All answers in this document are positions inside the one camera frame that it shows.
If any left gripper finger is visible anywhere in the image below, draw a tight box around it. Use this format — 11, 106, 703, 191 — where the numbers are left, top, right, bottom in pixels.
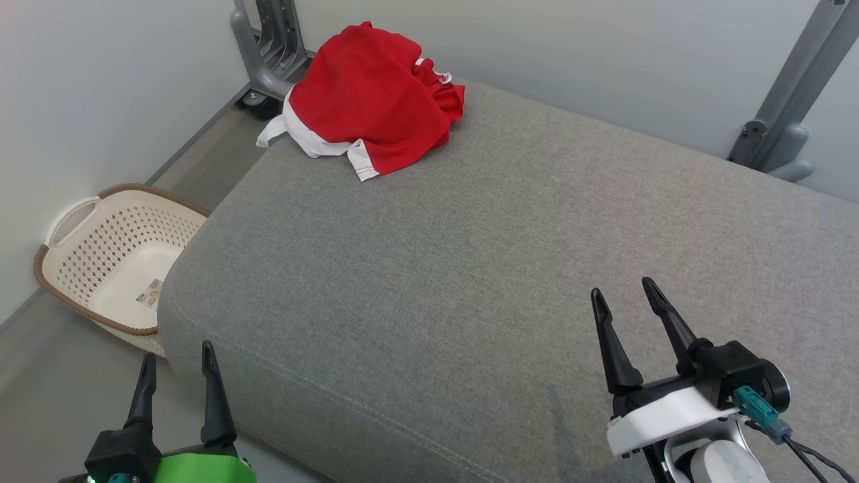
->
200, 341, 237, 445
125, 354, 157, 430

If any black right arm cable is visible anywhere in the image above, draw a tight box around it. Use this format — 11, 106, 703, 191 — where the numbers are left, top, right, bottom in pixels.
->
745, 419, 859, 483

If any grey fabric sofa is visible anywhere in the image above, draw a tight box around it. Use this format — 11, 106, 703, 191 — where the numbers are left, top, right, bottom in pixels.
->
158, 80, 859, 483

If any cream plastic laundry basket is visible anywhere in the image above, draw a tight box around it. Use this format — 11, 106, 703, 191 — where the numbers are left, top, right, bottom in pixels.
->
34, 183, 211, 358

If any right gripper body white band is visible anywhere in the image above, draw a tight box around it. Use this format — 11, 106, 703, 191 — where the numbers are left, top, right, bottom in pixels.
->
607, 374, 739, 457

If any grey metal frame leg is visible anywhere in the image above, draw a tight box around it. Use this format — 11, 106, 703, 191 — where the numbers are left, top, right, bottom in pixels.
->
727, 0, 859, 183
230, 0, 316, 121

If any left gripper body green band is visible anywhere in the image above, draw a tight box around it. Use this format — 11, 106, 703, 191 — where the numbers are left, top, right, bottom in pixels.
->
153, 439, 257, 483

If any black caster wheel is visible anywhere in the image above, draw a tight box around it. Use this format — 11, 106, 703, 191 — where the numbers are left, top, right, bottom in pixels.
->
242, 89, 283, 121

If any teal right cable connector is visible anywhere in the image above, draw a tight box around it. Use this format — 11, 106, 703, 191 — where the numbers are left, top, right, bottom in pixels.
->
734, 386, 793, 445

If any red shorts white trim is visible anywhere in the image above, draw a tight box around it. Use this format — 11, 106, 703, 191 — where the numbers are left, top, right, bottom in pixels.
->
285, 22, 452, 182

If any paper label sticker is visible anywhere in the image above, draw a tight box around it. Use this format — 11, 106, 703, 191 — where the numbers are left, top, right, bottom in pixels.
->
136, 278, 164, 311

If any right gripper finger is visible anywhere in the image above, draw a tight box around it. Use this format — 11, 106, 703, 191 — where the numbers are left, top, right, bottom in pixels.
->
642, 277, 699, 375
591, 288, 644, 395

